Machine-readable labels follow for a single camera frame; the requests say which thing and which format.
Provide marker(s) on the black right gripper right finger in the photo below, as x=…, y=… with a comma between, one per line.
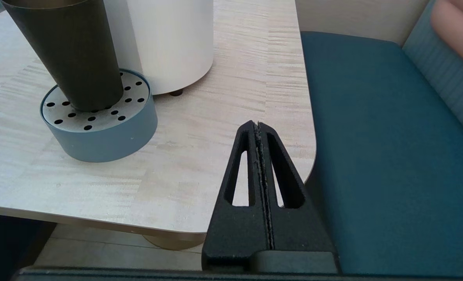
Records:
x=297, y=230

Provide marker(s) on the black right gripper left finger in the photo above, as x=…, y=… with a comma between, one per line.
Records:
x=235, y=234

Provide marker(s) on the large dark tea dispenser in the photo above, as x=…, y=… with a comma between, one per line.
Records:
x=169, y=39

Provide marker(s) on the black tapered cup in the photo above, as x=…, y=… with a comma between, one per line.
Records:
x=75, y=50

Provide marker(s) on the teal right bench sofa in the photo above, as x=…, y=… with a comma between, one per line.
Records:
x=391, y=156

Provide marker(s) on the large blue-grey perforated drip tray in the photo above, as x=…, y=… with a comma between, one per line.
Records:
x=106, y=140

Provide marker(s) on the pink right bolster cushion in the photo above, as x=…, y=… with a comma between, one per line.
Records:
x=461, y=31

